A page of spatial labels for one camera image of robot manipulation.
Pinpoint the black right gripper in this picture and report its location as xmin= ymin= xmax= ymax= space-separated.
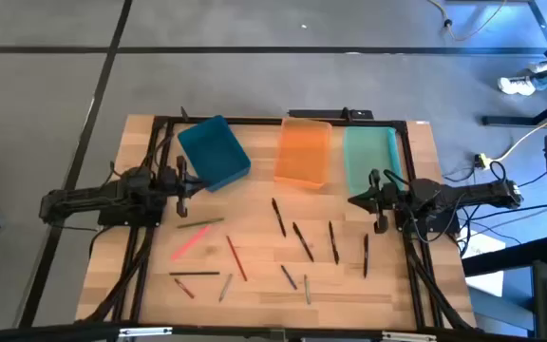
xmin=347 ymin=168 xmax=411 ymax=236

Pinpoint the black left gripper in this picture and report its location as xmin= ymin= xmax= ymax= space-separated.
xmin=159 ymin=155 xmax=207 ymax=219

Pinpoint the blue plastic bin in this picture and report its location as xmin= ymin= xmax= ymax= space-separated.
xmin=177 ymin=114 xmax=253 ymax=193

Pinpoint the green pencil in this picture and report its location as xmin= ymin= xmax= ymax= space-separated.
xmin=176 ymin=217 xmax=226 ymax=230

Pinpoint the pink pencil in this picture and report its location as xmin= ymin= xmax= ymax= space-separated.
xmin=170 ymin=224 xmax=211 ymax=262

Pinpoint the red marker pen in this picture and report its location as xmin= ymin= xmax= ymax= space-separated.
xmin=173 ymin=277 xmax=196 ymax=300

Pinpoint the blue crayon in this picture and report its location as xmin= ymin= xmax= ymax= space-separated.
xmin=280 ymin=264 xmax=299 ymax=292

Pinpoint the teal translucent plastic bin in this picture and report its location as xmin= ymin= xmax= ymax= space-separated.
xmin=342 ymin=125 xmax=406 ymax=198

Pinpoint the orange translucent plastic bin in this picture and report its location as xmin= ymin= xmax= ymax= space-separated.
xmin=273 ymin=116 xmax=333 ymax=191

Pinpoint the white paper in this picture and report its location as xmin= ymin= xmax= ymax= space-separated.
xmin=462 ymin=231 xmax=506 ymax=298

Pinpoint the black floor beam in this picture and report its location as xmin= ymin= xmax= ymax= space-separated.
xmin=462 ymin=236 xmax=547 ymax=277

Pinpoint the black desk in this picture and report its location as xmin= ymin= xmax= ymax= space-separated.
xmin=481 ymin=87 xmax=547 ymax=128

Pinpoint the black overhead beam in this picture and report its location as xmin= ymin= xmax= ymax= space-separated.
xmin=0 ymin=321 xmax=547 ymax=342

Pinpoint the black camera bar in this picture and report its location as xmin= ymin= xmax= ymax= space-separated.
xmin=288 ymin=107 xmax=375 ymax=122

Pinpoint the silver bracket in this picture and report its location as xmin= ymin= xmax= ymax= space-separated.
xmin=381 ymin=331 xmax=438 ymax=342
xmin=118 ymin=326 xmax=174 ymax=338

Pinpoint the yellow white cable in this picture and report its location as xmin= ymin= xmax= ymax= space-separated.
xmin=488 ymin=104 xmax=547 ymax=165

